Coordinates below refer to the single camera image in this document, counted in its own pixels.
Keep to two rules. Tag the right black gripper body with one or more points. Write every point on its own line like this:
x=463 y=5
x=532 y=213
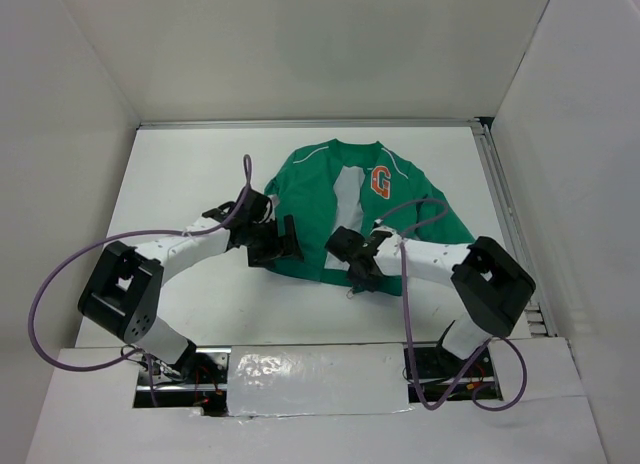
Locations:
x=370 y=282

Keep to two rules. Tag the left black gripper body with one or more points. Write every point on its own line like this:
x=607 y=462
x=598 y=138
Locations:
x=263 y=241

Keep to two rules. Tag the green jacket with white lettering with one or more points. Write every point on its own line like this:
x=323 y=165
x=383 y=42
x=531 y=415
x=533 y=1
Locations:
x=336 y=184

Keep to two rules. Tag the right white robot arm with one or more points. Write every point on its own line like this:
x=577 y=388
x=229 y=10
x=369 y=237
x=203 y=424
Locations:
x=493 y=288

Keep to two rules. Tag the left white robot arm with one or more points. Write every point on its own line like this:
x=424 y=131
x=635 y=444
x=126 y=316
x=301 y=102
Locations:
x=122 y=294

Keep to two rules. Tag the silver tape patch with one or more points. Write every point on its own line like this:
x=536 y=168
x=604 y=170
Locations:
x=324 y=380

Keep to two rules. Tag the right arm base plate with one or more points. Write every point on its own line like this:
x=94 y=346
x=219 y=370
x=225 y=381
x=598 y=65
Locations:
x=437 y=371

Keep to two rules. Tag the aluminium frame rail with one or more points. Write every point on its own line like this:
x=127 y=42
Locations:
x=177 y=171

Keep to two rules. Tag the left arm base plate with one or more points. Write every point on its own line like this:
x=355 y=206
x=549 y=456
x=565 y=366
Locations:
x=203 y=389

